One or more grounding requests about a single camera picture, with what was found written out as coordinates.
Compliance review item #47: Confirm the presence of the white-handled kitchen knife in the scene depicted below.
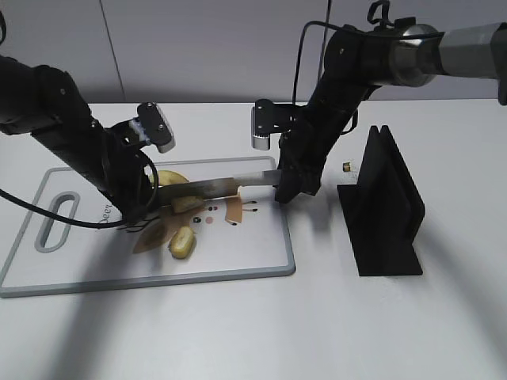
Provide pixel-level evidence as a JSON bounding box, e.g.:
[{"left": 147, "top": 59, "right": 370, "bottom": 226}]
[{"left": 157, "top": 169, "right": 282, "bottom": 205}]

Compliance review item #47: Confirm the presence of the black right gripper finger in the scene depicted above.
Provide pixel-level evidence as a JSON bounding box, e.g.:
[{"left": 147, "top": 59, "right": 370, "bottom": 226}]
[
  {"left": 274, "top": 169, "right": 302, "bottom": 204},
  {"left": 300, "top": 172, "right": 320, "bottom": 195}
]

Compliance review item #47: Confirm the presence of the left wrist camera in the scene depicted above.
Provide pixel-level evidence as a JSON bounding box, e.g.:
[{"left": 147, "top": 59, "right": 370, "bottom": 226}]
[{"left": 129, "top": 102, "right": 176, "bottom": 154}]

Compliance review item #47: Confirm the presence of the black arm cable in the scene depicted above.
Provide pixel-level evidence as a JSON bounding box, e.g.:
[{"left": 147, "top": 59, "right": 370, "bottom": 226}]
[
  {"left": 0, "top": 150, "right": 159, "bottom": 230},
  {"left": 292, "top": 0, "right": 393, "bottom": 105}
]

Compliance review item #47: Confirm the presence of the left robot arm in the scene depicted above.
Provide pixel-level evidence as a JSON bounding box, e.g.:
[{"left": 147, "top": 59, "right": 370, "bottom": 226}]
[{"left": 1, "top": 56, "right": 158, "bottom": 223}]

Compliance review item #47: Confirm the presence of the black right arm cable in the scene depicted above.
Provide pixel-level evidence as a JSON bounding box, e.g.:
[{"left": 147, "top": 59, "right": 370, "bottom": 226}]
[{"left": 292, "top": 0, "right": 393, "bottom": 105}]

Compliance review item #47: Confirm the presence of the yellow banana with stem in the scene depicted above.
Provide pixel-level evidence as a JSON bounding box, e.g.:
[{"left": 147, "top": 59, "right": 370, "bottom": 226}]
[{"left": 157, "top": 170, "right": 189, "bottom": 189}]

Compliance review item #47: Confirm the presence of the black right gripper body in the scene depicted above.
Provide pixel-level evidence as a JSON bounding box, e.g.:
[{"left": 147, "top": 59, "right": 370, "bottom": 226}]
[{"left": 278, "top": 89, "right": 359, "bottom": 182}]

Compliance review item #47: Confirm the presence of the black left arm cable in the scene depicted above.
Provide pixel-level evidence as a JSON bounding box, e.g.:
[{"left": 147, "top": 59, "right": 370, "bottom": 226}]
[{"left": 0, "top": 150, "right": 159, "bottom": 230}]

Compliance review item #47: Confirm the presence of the cut banana end piece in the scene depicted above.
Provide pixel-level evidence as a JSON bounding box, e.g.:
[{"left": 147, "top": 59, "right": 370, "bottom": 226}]
[{"left": 169, "top": 226, "right": 195, "bottom": 260}]

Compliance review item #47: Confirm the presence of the white grey-rimmed cutting board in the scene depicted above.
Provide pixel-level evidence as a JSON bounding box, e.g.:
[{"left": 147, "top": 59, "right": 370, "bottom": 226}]
[{"left": 1, "top": 167, "right": 295, "bottom": 298}]

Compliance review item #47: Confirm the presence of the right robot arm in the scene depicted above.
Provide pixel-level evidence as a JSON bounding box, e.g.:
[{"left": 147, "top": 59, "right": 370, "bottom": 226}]
[{"left": 275, "top": 23, "right": 506, "bottom": 203}]

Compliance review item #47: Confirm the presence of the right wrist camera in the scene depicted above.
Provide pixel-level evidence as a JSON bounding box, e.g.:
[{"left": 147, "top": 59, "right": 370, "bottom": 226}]
[{"left": 251, "top": 99, "right": 303, "bottom": 151}]

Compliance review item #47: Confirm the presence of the black knife stand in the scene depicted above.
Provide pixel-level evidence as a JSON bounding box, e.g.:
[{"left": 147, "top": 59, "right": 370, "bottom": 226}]
[{"left": 337, "top": 125, "right": 425, "bottom": 276}]

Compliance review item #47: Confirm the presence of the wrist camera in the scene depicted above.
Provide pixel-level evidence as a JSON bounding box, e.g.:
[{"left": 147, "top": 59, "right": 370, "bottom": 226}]
[
  {"left": 129, "top": 102, "right": 176, "bottom": 154},
  {"left": 251, "top": 99, "right": 303, "bottom": 151}
]

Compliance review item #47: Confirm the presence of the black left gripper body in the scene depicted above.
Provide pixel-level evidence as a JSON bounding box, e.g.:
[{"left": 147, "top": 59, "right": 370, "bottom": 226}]
[{"left": 91, "top": 120, "right": 159, "bottom": 222}]

